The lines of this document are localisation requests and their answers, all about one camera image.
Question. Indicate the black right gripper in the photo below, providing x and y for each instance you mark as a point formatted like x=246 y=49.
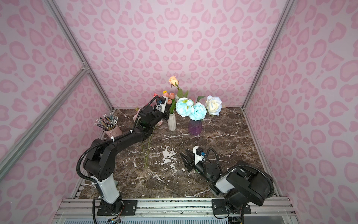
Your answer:
x=191 y=162

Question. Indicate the large pink peony stem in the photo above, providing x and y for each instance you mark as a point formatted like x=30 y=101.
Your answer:
x=146 y=145

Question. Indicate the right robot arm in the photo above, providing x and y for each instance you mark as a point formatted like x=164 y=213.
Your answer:
x=240 y=184

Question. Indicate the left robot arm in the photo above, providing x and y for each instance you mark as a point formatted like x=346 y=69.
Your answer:
x=97 y=164

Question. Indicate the white ribbed vase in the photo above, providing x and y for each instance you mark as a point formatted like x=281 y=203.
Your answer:
x=172 y=122

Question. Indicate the purple glass vase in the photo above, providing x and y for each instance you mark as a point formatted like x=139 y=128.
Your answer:
x=195 y=127

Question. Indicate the pink tulip bunch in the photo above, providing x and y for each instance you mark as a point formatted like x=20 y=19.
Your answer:
x=171 y=101

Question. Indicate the small teal white flower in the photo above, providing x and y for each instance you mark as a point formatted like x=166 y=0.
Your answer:
x=184 y=107

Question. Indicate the peach rose stem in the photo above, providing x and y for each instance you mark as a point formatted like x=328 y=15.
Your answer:
x=174 y=82

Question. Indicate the teal carnation flower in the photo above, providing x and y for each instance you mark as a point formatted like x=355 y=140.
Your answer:
x=199 y=112

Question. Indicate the pink pen cup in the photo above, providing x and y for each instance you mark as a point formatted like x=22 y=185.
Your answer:
x=108 y=123

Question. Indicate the white cream rose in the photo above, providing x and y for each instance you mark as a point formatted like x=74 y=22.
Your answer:
x=213 y=105

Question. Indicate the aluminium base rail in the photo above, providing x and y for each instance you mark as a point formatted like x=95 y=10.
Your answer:
x=275 y=210

